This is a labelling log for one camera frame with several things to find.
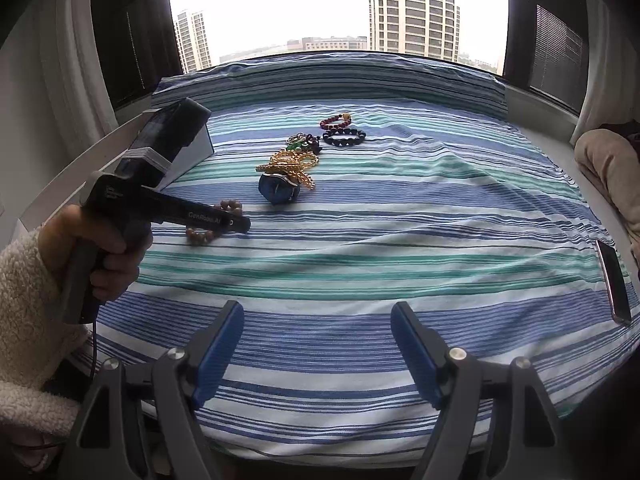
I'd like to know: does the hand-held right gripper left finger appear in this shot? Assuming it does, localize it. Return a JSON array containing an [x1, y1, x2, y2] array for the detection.
[[57, 300, 246, 480]]

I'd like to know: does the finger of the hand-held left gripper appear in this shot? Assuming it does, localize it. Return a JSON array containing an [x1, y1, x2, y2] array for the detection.
[[142, 187, 252, 235]]

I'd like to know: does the person's left hand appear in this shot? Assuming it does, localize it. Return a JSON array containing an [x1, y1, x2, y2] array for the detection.
[[39, 204, 153, 306]]

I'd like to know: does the wooden bead bracelet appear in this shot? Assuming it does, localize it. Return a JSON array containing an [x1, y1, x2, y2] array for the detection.
[[185, 200, 244, 247]]

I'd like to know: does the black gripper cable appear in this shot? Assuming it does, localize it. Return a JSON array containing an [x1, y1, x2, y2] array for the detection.
[[89, 317, 101, 381]]

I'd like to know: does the beige cloth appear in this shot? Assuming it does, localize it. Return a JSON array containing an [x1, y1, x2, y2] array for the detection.
[[574, 129, 640, 261]]

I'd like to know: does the striped pillow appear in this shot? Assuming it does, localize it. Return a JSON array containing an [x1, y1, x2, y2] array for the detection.
[[152, 57, 507, 121]]

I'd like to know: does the low distant building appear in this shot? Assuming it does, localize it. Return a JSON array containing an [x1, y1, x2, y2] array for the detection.
[[287, 36, 368, 53]]

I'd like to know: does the tall apartment tower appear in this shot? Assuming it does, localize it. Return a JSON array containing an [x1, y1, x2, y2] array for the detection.
[[369, 0, 461, 63]]

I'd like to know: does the white fleece clothing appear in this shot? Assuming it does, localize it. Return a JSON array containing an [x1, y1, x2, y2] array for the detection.
[[0, 379, 86, 476]]

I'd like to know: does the dark cloth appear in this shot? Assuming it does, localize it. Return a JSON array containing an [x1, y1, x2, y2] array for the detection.
[[597, 120, 640, 152]]

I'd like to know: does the gold chain necklace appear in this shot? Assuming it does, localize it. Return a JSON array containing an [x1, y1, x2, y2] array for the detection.
[[256, 149, 321, 192]]

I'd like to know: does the black smartphone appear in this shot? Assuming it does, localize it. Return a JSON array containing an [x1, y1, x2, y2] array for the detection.
[[595, 239, 633, 327]]

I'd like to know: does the blue wrist watch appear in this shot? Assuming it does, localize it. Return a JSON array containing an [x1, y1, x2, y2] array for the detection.
[[257, 172, 300, 206]]

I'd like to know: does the dark window blind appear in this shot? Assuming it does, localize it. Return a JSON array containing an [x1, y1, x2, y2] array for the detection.
[[529, 4, 586, 111]]

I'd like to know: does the black bead bracelet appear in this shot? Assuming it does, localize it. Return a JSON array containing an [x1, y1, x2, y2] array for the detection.
[[322, 129, 367, 148]]

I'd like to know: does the striped bed sheet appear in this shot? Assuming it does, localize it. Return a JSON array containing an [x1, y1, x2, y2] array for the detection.
[[65, 97, 626, 461]]

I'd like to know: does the grey jewelry box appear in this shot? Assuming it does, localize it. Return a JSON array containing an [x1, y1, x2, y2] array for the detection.
[[20, 107, 216, 233]]

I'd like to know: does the white curtain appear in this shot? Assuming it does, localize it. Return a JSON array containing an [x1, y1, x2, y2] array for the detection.
[[30, 0, 121, 133], [570, 0, 640, 136]]

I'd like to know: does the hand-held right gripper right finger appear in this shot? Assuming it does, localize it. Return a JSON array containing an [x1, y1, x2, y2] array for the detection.
[[390, 301, 576, 480]]

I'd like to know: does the person's left forearm fleece sleeve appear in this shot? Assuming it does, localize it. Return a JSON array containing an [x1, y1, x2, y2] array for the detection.
[[0, 230, 96, 396]]

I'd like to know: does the small apartment tower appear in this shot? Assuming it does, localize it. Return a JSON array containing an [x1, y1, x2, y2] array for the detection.
[[174, 10, 213, 75]]

